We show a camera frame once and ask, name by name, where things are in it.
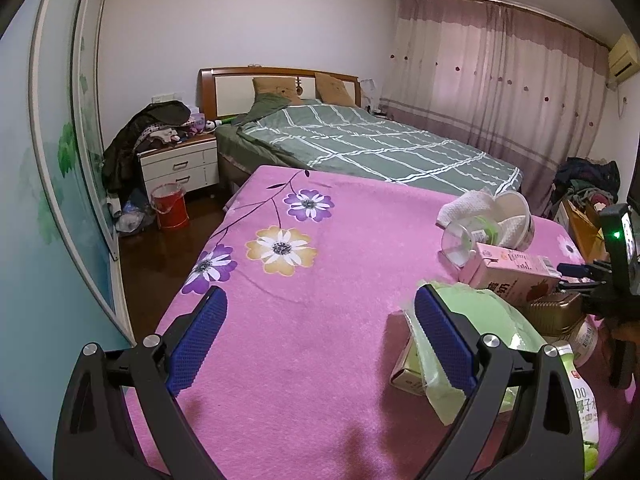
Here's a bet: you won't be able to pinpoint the heap of mixed clothes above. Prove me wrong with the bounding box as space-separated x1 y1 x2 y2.
552 156 621 211

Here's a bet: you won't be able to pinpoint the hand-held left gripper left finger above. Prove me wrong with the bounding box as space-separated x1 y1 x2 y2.
52 285 228 480

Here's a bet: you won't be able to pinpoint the beige air conditioner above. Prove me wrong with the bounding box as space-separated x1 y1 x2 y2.
607 34 640 86

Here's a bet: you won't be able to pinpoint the clear cup with green label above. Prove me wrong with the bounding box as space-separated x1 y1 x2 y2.
440 215 503 268

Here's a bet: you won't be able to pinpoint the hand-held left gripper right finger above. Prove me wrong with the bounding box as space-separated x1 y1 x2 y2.
412 282 586 480

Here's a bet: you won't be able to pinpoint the pile of dark clothes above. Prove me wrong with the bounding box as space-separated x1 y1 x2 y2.
102 101 216 193

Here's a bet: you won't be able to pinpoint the green checked quilt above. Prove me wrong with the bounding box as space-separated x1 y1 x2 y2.
235 99 523 196

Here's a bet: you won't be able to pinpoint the pink drink carton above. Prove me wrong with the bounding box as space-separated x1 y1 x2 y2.
459 242 563 306

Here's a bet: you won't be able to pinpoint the green-labelled drink bottle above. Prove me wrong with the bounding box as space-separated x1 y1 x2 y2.
547 342 601 480

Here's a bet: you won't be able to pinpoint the plastic bags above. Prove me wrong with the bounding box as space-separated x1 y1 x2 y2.
112 187 156 238

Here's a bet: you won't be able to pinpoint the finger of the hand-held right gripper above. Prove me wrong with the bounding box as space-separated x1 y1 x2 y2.
556 280 607 295
556 261 613 281

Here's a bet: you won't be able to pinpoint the brown-capped jar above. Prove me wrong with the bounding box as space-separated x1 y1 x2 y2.
525 292 599 367

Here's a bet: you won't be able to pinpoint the red bucket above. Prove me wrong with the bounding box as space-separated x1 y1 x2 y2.
150 183 190 231

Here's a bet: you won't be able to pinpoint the small green carton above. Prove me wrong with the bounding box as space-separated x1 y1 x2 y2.
390 327 436 396

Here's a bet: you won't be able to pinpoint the pink floral blanket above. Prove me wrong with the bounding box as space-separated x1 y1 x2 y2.
122 164 631 480

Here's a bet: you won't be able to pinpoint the pink curtain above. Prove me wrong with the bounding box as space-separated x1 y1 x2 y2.
377 0 611 216

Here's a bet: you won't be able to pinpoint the white paper bowl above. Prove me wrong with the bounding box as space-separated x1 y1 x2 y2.
492 191 536 251

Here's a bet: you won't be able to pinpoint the wooden bed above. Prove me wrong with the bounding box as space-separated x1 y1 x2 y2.
198 66 523 211

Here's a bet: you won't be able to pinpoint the painted wardrobe sliding door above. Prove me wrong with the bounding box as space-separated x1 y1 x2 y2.
0 0 136 343

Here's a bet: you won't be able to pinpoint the wooden sideboard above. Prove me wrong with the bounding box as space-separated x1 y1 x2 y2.
551 199 608 266

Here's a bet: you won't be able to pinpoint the green wipes packet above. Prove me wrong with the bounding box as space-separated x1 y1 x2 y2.
405 281 548 426

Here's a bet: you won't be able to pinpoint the white nightstand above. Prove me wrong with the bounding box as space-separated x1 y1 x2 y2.
138 135 221 196

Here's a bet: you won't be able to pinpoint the brown pillow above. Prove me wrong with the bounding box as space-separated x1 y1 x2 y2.
314 73 359 107
252 77 304 107

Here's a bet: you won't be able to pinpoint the white paper towel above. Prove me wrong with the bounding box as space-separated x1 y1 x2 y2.
436 191 501 228

